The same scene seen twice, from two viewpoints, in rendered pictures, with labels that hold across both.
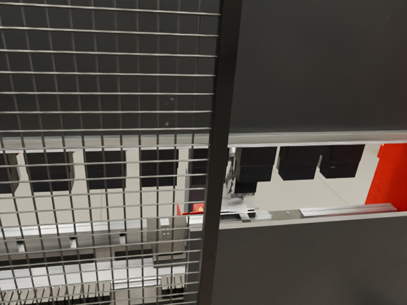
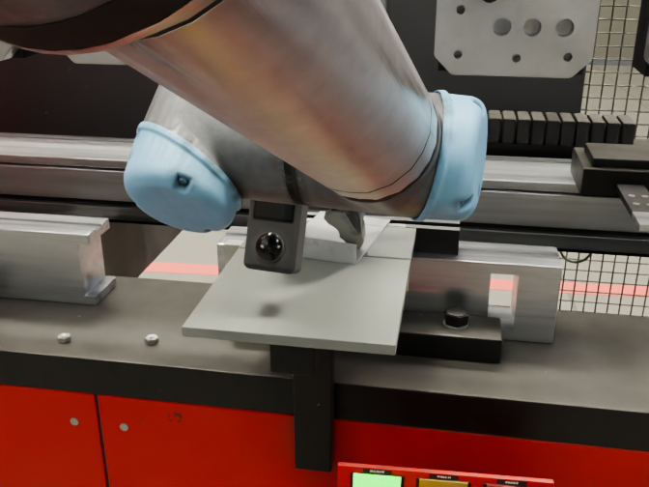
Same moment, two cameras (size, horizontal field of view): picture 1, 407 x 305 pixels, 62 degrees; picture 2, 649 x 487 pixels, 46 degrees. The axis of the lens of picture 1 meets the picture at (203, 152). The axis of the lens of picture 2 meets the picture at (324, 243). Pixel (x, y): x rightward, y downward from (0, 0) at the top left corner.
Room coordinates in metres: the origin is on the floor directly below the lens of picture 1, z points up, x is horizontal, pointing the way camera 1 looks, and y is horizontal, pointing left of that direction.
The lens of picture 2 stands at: (2.03, 0.11, 1.31)
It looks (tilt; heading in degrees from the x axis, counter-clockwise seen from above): 22 degrees down; 202
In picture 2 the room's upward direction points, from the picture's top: straight up
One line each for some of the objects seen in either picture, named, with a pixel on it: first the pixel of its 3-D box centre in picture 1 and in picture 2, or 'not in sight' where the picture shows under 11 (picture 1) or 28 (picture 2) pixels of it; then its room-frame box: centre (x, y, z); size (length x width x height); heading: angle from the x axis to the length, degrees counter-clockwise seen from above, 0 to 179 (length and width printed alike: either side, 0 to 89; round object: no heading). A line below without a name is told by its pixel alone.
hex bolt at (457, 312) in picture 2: not in sight; (456, 317); (1.29, -0.04, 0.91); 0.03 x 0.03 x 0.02
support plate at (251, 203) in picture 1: (232, 193); (315, 274); (1.41, -0.16, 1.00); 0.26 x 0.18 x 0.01; 12
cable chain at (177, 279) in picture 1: (217, 281); (507, 127); (0.83, -0.08, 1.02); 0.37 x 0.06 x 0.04; 102
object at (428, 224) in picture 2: (233, 213); (371, 232); (1.26, -0.15, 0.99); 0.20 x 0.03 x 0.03; 102
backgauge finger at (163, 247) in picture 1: (166, 238); (634, 185); (1.04, 0.12, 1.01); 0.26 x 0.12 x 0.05; 12
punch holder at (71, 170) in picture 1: (51, 166); not in sight; (1.10, 0.57, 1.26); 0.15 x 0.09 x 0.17; 102
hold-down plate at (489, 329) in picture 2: not in sight; (365, 329); (1.32, -0.14, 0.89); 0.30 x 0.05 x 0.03; 102
